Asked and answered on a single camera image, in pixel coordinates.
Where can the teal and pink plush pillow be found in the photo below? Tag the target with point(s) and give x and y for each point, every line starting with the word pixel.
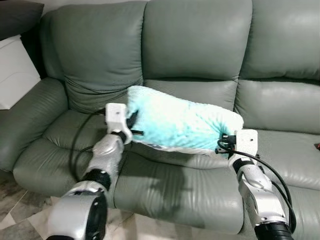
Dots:
pixel 180 120

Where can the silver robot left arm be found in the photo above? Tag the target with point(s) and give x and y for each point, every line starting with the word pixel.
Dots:
pixel 102 160

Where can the green leather sofa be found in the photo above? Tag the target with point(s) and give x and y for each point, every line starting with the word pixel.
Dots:
pixel 200 50

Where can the white cabinet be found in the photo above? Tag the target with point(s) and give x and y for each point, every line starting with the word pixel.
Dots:
pixel 17 75

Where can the dark cushion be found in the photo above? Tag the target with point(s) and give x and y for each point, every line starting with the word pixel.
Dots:
pixel 20 17

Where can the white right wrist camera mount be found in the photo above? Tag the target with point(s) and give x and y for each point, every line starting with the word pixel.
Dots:
pixel 246 142

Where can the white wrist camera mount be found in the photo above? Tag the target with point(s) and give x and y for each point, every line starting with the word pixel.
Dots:
pixel 116 117
pixel 246 142

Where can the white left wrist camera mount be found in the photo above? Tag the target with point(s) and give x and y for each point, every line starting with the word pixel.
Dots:
pixel 116 117

